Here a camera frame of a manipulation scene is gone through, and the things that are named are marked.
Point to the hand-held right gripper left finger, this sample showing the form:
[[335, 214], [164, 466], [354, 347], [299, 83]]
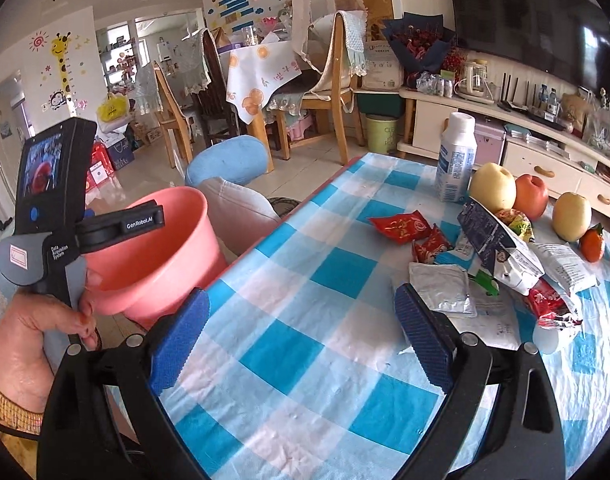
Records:
[[180, 340]]

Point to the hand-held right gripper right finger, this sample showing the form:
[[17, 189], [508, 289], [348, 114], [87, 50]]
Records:
[[425, 335]]

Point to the pink plastic bucket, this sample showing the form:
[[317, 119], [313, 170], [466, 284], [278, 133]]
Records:
[[160, 270]]

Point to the person's left forearm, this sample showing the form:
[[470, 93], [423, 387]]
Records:
[[10, 425]]

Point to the person's left hand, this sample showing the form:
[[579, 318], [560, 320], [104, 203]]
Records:
[[20, 345]]

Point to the yellow shopping bag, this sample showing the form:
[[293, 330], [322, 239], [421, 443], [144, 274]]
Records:
[[112, 108]]

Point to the blue white snack packet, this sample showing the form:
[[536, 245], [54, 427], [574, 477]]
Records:
[[486, 282]]

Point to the small red snack wrapper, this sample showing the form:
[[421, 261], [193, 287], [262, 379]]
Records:
[[430, 247]]

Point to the large red snack wrapper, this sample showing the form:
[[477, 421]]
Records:
[[400, 226]]

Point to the dark blue white bag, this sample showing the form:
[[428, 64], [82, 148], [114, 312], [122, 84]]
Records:
[[490, 237]]

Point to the light wooden chair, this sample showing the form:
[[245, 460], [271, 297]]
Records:
[[172, 110]]

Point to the small white plastic cup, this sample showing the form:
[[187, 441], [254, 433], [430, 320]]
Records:
[[545, 341]]

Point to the red black snack wrapper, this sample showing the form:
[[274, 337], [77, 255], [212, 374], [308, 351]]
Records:
[[550, 305]]

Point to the blue checked tablecloth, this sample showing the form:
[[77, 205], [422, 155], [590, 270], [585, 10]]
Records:
[[295, 280]]

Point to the yellow green snack wrapper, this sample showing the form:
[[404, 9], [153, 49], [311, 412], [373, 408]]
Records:
[[520, 225]]

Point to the beige cushion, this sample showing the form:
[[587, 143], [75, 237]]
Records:
[[240, 205]]

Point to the white printed paper packet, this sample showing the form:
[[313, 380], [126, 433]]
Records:
[[565, 267]]

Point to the blue cushion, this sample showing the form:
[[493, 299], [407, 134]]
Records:
[[227, 160]]

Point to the yellow pear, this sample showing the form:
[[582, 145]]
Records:
[[492, 187], [571, 217]]

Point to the dark wooden chair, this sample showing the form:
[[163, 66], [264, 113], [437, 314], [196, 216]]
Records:
[[217, 90]]

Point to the white plastic bottle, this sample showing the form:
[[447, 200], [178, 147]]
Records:
[[455, 165]]

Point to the red apple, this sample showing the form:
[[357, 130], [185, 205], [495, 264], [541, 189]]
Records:
[[531, 197]]

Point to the tangerine with leaf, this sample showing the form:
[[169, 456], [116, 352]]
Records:
[[591, 246]]

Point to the pink storage box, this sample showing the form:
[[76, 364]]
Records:
[[489, 142]]

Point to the green waste bin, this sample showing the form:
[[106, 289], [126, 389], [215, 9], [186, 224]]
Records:
[[382, 135]]

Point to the white television cabinet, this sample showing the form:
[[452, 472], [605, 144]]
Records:
[[540, 160]]

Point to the orange print table cover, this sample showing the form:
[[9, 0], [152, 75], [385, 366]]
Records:
[[260, 75]]

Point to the wooden chair with lace cover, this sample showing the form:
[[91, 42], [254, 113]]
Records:
[[337, 110]]

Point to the black router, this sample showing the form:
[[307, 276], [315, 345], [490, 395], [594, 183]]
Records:
[[515, 102]]

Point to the group of glass jars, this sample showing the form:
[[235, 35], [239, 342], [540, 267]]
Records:
[[435, 85]]

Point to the glass electric kettle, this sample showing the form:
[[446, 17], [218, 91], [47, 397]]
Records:
[[472, 82]]

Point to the white printed package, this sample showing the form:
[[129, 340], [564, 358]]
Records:
[[382, 67]]

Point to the clear plastic bag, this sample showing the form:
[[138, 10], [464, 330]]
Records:
[[602, 130]]

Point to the white tote bag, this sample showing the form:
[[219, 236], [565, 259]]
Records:
[[310, 30]]

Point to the dark blue flower bouquet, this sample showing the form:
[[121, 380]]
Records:
[[417, 47]]

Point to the black television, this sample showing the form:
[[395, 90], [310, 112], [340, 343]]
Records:
[[530, 20]]

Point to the giraffe wall sticker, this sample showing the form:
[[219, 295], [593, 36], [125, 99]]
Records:
[[61, 65]]

